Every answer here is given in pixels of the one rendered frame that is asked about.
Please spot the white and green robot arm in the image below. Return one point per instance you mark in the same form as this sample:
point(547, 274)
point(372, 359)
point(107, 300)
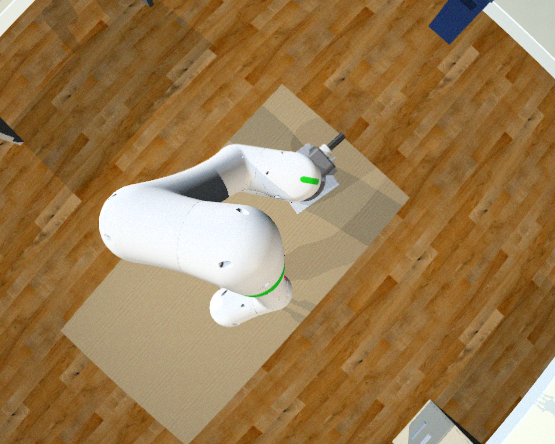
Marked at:
point(237, 247)

